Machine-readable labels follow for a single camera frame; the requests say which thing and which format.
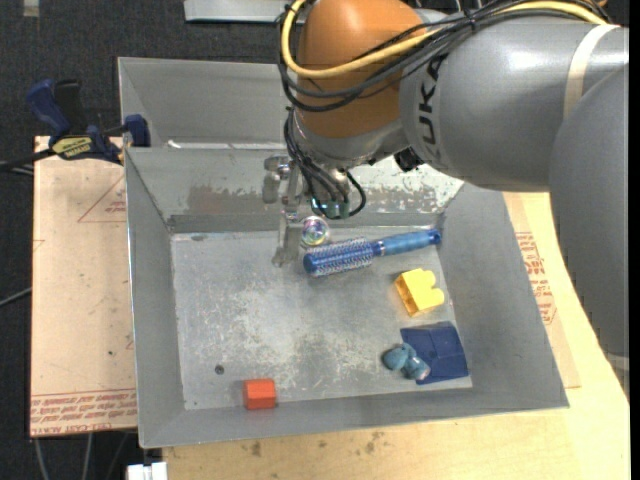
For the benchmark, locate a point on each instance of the grey metal bin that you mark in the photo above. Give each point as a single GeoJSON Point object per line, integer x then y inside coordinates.
{"type": "Point", "coordinates": [280, 328]}

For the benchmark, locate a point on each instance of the dark blue block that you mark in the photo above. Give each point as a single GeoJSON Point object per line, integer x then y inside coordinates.
{"type": "Point", "coordinates": [445, 348]}

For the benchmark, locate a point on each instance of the brown cardboard board, red print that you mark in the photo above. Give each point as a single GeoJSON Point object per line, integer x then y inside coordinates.
{"type": "Point", "coordinates": [80, 278]}

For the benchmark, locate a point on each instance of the orange-red cube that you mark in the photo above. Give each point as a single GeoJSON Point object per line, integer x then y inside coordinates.
{"type": "Point", "coordinates": [259, 394]}

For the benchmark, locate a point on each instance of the blue round hairbrush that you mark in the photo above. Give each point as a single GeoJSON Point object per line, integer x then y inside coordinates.
{"type": "Point", "coordinates": [345, 257]}

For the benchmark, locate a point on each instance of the black cylinder on white bracket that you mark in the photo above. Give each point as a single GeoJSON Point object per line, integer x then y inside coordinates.
{"type": "Point", "coordinates": [407, 159]}

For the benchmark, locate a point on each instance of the clear iridescent glass ball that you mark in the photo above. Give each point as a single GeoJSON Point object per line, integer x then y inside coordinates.
{"type": "Point", "coordinates": [315, 232]}

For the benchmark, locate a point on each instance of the yellow toy building brick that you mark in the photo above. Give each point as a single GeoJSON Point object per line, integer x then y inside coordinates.
{"type": "Point", "coordinates": [419, 293]}

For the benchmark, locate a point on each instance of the teal toy figure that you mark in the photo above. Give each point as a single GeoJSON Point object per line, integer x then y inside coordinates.
{"type": "Point", "coordinates": [404, 360]}

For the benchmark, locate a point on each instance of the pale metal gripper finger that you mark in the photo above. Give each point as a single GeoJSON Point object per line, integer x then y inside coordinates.
{"type": "Point", "coordinates": [271, 185]}
{"type": "Point", "coordinates": [287, 240]}

